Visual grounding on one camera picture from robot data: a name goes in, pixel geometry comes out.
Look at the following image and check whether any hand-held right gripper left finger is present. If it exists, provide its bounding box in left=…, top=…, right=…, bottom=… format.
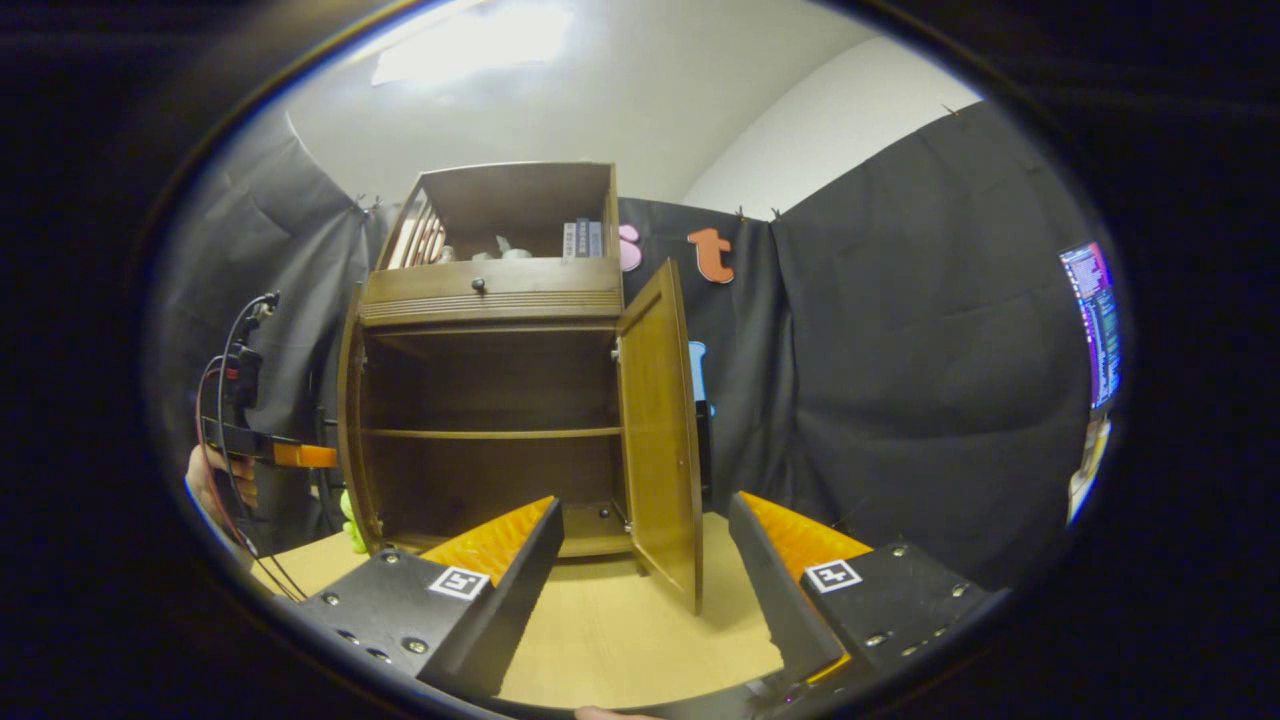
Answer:
left=285, top=495, right=564, bottom=703

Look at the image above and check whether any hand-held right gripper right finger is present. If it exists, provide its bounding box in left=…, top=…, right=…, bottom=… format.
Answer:
left=727, top=492, right=1001, bottom=713

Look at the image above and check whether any wooden cabinet door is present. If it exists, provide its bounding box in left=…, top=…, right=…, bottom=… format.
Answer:
left=336, top=283, right=386, bottom=553
left=615, top=258, right=714, bottom=615

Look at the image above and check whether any wooden double-door shoe cabinet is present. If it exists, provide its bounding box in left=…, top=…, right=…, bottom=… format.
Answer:
left=336, top=162, right=706, bottom=561

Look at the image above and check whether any green toy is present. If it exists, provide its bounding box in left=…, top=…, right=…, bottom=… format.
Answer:
left=340, top=490, right=369, bottom=554

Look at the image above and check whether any black backdrop cloth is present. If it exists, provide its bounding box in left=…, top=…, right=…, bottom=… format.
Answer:
left=150, top=100, right=1101, bottom=591

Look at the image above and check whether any wooden drawer with black knob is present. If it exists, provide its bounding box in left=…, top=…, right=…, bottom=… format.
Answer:
left=360, top=258, right=625, bottom=329

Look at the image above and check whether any computer monitor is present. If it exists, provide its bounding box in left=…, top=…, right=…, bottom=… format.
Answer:
left=1058, top=240, right=1123, bottom=411

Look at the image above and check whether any black cable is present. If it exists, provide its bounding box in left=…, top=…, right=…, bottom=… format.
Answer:
left=215, top=292, right=309, bottom=601

